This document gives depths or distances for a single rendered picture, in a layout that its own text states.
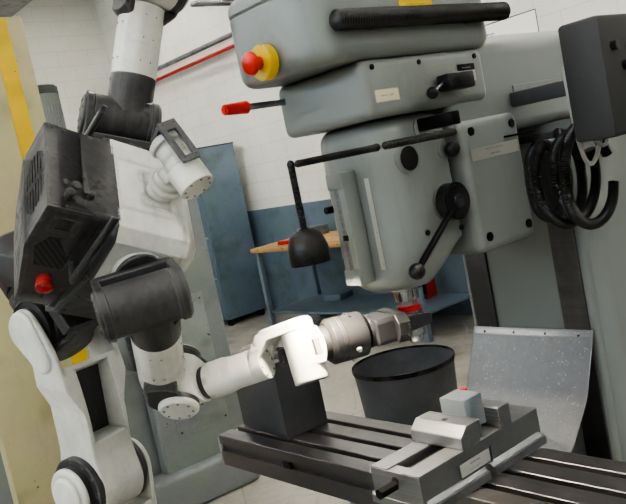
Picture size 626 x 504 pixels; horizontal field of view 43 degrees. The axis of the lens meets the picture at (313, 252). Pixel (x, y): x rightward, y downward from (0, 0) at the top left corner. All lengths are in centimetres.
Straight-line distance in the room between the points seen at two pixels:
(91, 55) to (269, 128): 362
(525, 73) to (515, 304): 52
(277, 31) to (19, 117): 177
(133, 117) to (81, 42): 986
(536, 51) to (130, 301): 100
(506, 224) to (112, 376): 87
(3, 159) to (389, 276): 183
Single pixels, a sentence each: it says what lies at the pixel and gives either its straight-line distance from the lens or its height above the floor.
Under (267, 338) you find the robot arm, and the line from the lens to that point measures 148.
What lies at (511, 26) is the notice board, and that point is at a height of 230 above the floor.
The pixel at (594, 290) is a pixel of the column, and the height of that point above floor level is 120.
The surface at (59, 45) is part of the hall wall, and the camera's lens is 1131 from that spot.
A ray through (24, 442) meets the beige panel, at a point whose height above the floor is 83.
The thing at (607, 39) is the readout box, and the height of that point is 168.
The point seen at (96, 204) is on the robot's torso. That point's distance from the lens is 137.
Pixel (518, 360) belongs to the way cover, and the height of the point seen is 105.
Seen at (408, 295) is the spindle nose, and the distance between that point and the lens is 153.
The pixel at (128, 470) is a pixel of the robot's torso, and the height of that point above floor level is 103.
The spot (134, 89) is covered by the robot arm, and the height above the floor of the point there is 179.
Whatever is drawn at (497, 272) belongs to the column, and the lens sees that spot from 188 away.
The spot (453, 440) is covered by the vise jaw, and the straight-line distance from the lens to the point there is 147.
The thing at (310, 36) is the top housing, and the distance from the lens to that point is 133.
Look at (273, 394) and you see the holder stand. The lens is 189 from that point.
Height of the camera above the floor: 157
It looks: 6 degrees down
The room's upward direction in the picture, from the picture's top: 12 degrees counter-clockwise
